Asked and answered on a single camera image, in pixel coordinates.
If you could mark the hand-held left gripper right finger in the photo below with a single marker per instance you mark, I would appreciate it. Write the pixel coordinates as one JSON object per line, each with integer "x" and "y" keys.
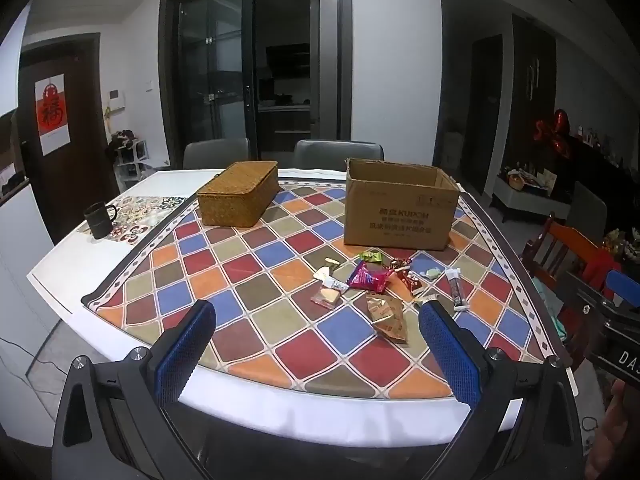
{"x": 450, "y": 355}

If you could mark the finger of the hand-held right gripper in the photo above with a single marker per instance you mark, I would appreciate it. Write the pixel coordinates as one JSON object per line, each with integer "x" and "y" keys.
{"x": 622, "y": 286}
{"x": 580, "y": 292}

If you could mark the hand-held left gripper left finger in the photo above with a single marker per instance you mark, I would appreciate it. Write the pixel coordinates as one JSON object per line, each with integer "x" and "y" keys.
{"x": 185, "y": 355}

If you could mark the pale green candy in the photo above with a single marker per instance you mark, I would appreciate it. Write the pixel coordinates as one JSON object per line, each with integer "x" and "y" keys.
{"x": 431, "y": 273}

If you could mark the pink snack packet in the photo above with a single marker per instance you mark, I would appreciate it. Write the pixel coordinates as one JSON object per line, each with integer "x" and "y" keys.
{"x": 370, "y": 277}

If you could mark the green candy packet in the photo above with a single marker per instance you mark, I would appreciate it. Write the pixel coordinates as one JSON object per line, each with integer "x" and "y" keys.
{"x": 371, "y": 257}

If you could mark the brown cardboard box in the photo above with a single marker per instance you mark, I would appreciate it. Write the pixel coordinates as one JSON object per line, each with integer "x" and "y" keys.
{"x": 400, "y": 210}

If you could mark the person's right hand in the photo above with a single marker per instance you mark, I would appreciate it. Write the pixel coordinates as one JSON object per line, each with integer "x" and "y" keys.
{"x": 617, "y": 435}

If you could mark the teal cloth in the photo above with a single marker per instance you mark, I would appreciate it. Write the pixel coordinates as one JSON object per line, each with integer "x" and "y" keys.
{"x": 550, "y": 310}

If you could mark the orange wooden chair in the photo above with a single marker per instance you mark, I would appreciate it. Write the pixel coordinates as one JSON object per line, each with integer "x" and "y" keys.
{"x": 570, "y": 240}

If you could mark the gold twist candy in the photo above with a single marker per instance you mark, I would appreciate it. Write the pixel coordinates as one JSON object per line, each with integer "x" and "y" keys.
{"x": 427, "y": 299}

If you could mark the brown stick snack packet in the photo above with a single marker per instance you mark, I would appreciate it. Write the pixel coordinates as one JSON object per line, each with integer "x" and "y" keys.
{"x": 456, "y": 290}

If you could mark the brown gold snack packet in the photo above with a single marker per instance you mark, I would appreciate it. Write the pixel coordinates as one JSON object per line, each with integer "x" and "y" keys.
{"x": 387, "y": 317}

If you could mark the red white snack packet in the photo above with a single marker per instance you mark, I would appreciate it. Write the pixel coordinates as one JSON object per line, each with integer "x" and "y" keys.
{"x": 412, "y": 282}

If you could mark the grey dining chair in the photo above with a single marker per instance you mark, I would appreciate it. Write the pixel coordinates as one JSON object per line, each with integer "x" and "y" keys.
{"x": 337, "y": 152}
{"x": 215, "y": 152}
{"x": 587, "y": 210}

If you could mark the white low bench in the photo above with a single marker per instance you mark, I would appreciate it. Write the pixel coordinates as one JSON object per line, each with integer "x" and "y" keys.
{"x": 530, "y": 200}

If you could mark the dark sideboard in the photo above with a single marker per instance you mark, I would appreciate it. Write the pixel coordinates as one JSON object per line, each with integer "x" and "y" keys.
{"x": 610, "y": 175}

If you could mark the basket of goods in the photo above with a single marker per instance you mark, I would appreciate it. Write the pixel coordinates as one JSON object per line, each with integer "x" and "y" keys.
{"x": 515, "y": 179}

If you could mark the clear biscuit packet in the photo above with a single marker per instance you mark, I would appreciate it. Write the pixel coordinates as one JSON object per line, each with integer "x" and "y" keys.
{"x": 328, "y": 295}

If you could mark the floral patterned placemat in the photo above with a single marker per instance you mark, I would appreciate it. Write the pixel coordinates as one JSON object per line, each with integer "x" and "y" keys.
{"x": 145, "y": 215}

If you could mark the small gold snack packet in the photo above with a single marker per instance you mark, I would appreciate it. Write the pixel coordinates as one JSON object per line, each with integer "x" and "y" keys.
{"x": 331, "y": 261}

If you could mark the black mug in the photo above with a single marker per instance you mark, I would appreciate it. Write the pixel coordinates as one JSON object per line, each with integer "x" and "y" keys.
{"x": 97, "y": 220}

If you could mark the red foil balloons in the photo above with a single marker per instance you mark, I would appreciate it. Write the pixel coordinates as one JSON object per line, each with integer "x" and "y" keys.
{"x": 552, "y": 132}

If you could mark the woven wicker lidded box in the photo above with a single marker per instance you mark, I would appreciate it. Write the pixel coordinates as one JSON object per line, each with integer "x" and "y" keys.
{"x": 235, "y": 195}

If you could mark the dark wardrobe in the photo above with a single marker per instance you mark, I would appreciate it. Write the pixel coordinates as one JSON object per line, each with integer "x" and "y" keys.
{"x": 532, "y": 100}

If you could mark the dark interior door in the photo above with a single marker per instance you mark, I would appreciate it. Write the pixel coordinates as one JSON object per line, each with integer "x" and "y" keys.
{"x": 482, "y": 115}

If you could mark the small white cluttered shelf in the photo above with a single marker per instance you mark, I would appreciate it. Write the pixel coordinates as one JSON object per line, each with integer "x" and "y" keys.
{"x": 127, "y": 160}

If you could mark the dark wooden door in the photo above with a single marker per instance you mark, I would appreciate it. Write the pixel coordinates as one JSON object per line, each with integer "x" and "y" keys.
{"x": 82, "y": 160}

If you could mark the white intercom panel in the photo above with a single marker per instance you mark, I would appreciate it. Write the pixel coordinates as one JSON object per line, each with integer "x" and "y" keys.
{"x": 117, "y": 99}

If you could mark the black glass sliding door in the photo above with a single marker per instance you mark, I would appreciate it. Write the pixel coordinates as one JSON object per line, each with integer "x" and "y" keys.
{"x": 215, "y": 60}

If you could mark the red wall poster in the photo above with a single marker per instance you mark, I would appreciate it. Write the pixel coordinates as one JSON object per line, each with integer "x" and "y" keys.
{"x": 51, "y": 115}

